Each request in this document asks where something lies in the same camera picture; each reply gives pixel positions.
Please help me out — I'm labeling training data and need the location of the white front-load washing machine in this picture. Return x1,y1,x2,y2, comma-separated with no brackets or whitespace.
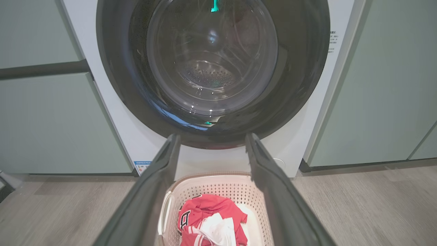
61,0,366,178

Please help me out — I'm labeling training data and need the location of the wide pale green cabinet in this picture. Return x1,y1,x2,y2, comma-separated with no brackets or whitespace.
304,0,437,168

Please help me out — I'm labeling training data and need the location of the cream perforated laundry basket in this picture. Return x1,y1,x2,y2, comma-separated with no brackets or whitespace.
158,172,275,246

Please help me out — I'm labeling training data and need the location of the small printed text label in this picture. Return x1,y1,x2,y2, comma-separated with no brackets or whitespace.
328,30,339,54

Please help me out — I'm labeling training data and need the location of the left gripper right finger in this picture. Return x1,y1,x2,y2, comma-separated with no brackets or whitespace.
245,133,337,246

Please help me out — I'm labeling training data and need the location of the dark cabinet handle rail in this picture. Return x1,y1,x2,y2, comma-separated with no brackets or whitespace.
0,59,91,81

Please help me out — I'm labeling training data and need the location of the pale green cabinet with rail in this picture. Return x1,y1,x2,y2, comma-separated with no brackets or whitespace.
0,0,133,175

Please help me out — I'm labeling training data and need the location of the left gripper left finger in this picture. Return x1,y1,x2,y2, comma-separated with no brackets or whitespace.
92,133,181,246

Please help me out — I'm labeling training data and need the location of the red garment with white stripes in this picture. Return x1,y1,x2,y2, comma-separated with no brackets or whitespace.
177,194,249,246

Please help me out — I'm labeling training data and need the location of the black round glass washer door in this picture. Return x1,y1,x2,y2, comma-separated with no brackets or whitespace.
96,0,331,150

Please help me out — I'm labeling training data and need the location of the blue energy label sticker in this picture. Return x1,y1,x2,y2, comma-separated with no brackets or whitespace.
134,161,152,175

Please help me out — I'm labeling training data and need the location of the dark grey floor object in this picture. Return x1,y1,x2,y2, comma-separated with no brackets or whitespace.
0,171,15,203

